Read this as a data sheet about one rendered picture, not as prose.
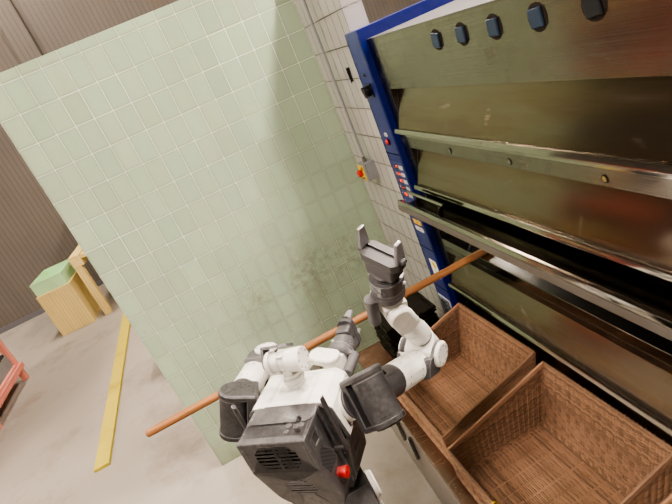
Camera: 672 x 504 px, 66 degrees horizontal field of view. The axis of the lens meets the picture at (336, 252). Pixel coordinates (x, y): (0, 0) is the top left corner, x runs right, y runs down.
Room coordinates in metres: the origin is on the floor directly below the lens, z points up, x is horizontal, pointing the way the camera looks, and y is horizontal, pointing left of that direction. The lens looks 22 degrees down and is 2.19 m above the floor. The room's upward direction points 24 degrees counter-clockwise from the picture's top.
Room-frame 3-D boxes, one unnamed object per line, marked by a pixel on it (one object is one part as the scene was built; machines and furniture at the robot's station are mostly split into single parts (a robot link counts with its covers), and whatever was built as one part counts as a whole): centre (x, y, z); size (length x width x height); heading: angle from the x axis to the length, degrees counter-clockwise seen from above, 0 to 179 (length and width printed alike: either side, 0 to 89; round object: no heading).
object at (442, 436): (1.81, -0.26, 0.72); 0.56 x 0.49 x 0.28; 11
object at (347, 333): (1.52, 0.09, 1.27); 0.12 x 0.10 x 0.13; 154
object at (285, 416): (1.16, 0.27, 1.26); 0.34 x 0.30 x 0.36; 64
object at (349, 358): (1.41, 0.13, 1.26); 0.11 x 0.11 x 0.11; 64
